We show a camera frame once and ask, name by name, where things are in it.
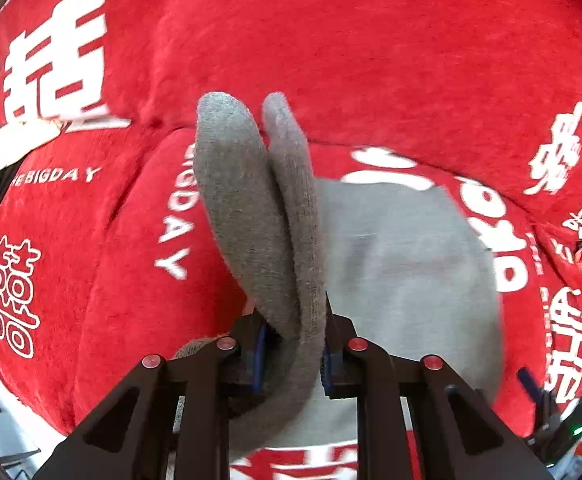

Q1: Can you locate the grey knit garment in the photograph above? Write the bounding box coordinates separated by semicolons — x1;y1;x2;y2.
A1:
171;91;504;466

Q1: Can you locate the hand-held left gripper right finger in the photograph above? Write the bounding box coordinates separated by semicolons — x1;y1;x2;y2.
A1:
320;291;556;480

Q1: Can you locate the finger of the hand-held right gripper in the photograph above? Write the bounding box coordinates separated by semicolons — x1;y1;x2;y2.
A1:
516;367;556;413

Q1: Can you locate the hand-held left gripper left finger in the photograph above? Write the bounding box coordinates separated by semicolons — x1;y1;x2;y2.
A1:
33;310;272;480

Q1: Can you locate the red printed blanket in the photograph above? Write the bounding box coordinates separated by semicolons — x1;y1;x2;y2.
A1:
0;0;582;480

